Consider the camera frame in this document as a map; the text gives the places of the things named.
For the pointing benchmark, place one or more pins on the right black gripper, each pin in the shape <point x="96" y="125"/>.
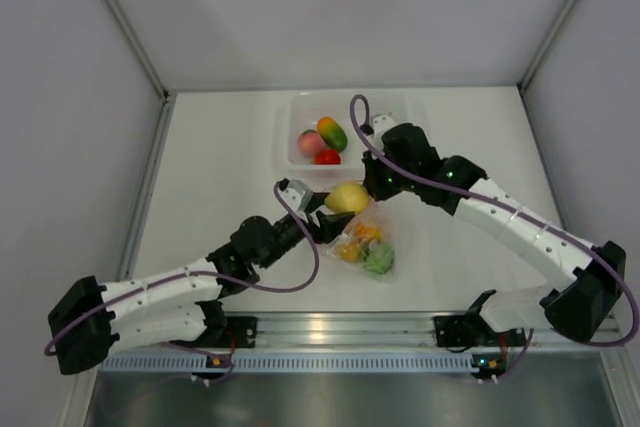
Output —
<point x="374" y="181"/>

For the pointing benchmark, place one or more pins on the white slotted cable duct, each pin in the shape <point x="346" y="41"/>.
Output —
<point x="263" y="362"/>

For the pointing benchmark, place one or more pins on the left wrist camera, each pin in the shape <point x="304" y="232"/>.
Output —
<point x="296" y="194"/>

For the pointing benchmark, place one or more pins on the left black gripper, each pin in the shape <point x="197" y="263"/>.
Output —
<point x="331" y="226"/>

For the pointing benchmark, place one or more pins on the green fake avocado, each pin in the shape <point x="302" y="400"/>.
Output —
<point x="332" y="134"/>

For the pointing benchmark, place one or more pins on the pale yellow fake pear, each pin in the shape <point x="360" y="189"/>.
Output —
<point x="347" y="197"/>

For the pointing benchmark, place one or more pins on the orange fake fruit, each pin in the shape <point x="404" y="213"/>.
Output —
<point x="368" y="232"/>

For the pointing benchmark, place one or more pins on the yellow fake banana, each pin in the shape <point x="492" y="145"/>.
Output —
<point x="349" y="252"/>

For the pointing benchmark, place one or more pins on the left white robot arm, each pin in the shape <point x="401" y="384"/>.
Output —
<point x="95" y="320"/>

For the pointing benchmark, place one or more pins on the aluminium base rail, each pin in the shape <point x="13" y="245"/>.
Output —
<point x="334" y="331"/>

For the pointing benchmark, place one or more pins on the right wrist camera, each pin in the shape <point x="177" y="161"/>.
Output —
<point x="380" y="124"/>

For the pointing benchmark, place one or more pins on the clear plastic perforated bin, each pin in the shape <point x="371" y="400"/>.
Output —
<point x="301" y="112"/>

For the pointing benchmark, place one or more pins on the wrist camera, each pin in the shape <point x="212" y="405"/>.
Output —
<point x="296" y="194"/>
<point x="380" y="124"/>

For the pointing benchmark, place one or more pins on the red fake apple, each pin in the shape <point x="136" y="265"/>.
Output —
<point x="327" y="157"/>

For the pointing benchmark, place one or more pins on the clear zip top bag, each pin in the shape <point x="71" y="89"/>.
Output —
<point x="365" y="243"/>

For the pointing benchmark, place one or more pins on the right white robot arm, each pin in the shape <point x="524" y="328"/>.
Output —
<point x="582" y="279"/>

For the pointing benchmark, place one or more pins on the pink fake peach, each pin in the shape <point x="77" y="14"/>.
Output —
<point x="310" y="142"/>

